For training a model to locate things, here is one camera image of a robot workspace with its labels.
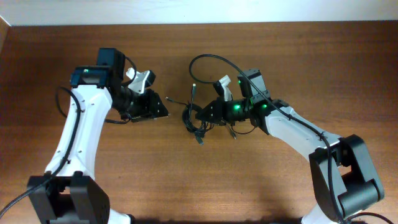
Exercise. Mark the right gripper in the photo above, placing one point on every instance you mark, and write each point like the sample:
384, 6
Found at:
219, 116

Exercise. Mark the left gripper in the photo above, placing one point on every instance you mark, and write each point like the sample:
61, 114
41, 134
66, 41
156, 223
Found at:
152, 99

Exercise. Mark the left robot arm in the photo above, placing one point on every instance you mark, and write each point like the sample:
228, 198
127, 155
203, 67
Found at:
67, 191

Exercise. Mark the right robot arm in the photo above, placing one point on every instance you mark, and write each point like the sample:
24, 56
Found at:
345, 180

